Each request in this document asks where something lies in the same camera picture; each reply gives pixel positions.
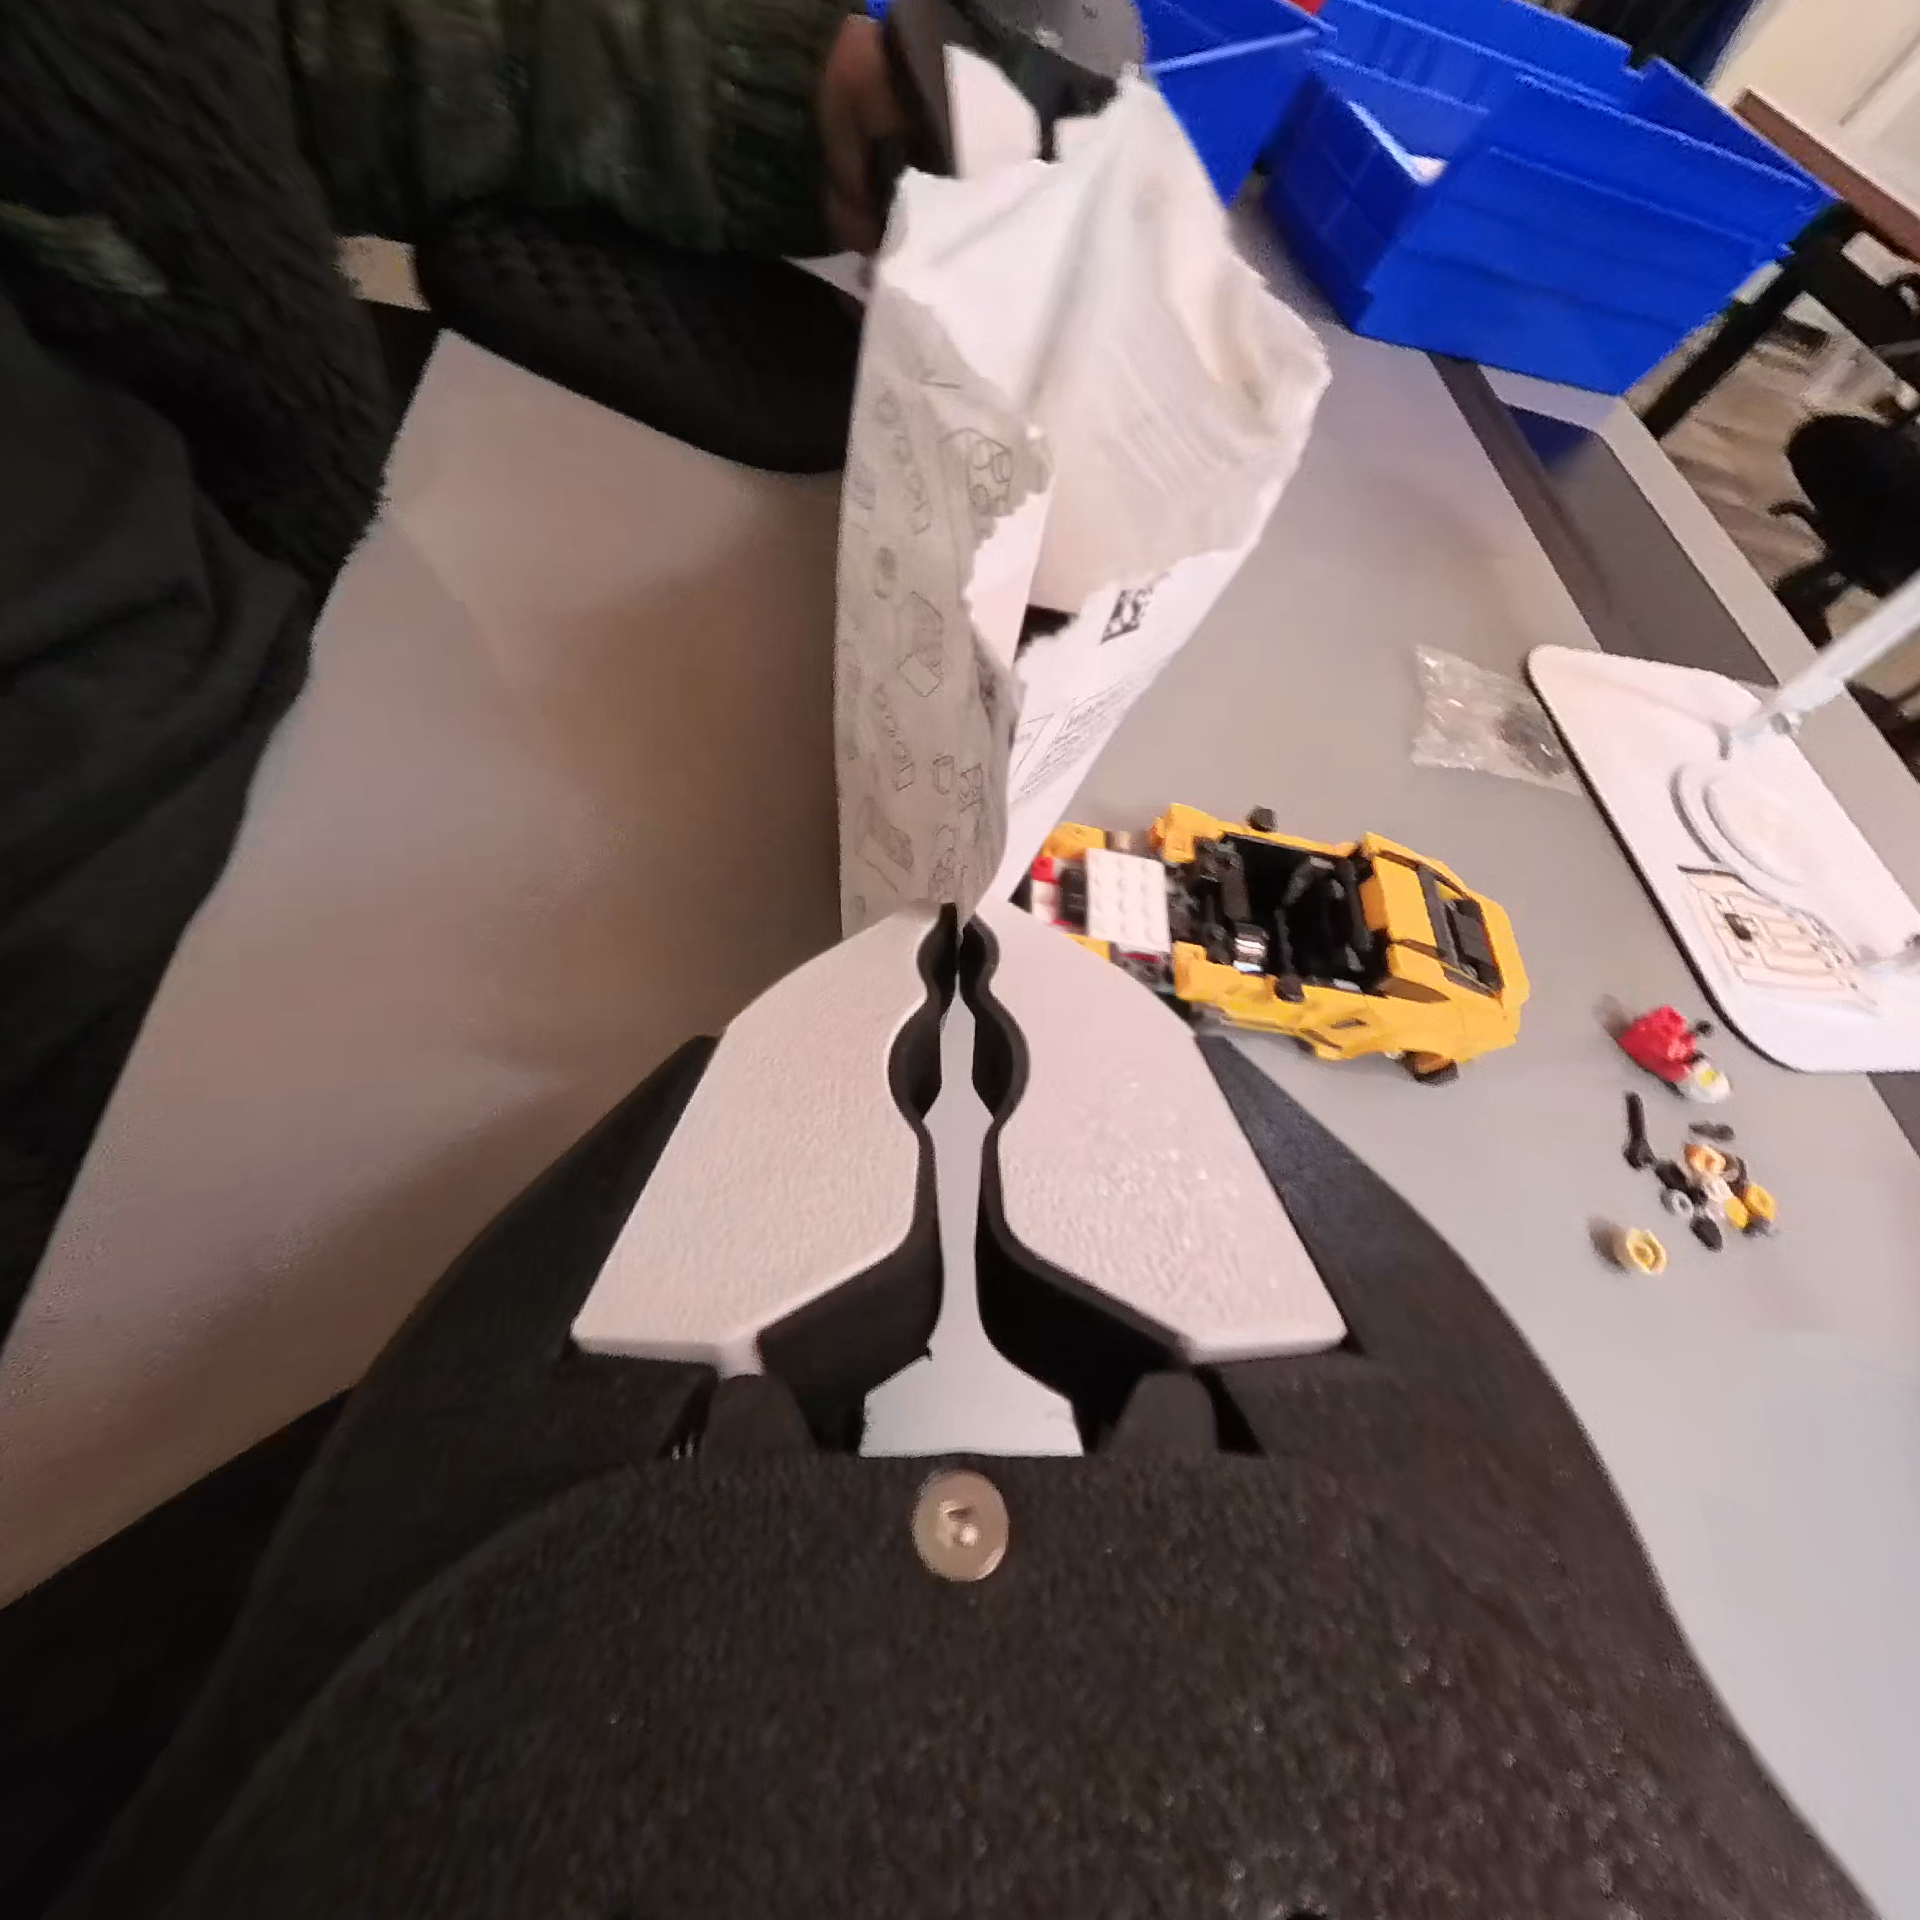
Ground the yellow lego car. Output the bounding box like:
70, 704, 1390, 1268
1027, 802, 1532, 1085

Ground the white printed paper bag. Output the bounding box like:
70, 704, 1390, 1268
828, 66, 1334, 940

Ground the person's left hand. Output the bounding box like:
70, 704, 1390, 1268
817, 13, 918, 257

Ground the small sticker sheet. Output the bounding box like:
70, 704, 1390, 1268
1680, 862, 1862, 992

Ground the white mat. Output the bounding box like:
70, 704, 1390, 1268
1526, 643, 1920, 1074

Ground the person's dark jacket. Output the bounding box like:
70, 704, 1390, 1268
0, 0, 392, 1321

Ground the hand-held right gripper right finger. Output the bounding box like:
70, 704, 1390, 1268
961, 903, 1351, 1450

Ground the black office chair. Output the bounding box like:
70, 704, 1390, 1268
1770, 411, 1920, 648

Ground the red lego minifigure piece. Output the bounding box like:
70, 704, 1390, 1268
1603, 995, 1734, 1103

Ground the person's left forearm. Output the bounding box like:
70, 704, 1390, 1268
284, 0, 850, 257

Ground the pile of small lego pieces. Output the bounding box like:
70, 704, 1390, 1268
1621, 1092, 1781, 1247

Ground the clear plastic bag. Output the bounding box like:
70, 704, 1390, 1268
1411, 643, 1585, 789

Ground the wooden table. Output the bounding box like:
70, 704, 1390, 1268
1635, 85, 1920, 437

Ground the white instruction sheet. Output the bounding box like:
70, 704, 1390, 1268
1004, 545, 1248, 820

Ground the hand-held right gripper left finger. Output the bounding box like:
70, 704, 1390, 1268
571, 903, 963, 1450

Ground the blue plastic bin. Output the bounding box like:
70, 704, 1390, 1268
1260, 0, 1840, 399
1134, 0, 1331, 204

